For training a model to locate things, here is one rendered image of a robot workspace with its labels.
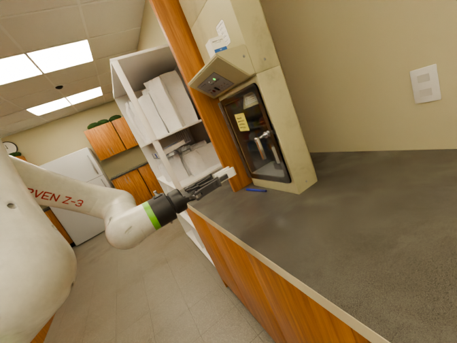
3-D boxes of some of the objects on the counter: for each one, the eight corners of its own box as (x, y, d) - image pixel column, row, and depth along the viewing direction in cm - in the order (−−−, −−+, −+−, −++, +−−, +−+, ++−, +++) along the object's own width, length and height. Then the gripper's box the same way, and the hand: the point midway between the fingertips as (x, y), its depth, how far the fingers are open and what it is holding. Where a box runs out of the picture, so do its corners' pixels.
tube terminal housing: (288, 163, 124) (236, 18, 105) (339, 165, 95) (281, -35, 76) (254, 185, 114) (190, 30, 95) (299, 194, 85) (221, -26, 66)
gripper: (171, 199, 61) (239, 161, 70) (161, 190, 75) (219, 160, 84) (183, 221, 63) (247, 182, 72) (171, 208, 77) (226, 177, 86)
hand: (224, 174), depth 77 cm, fingers open, 3 cm apart
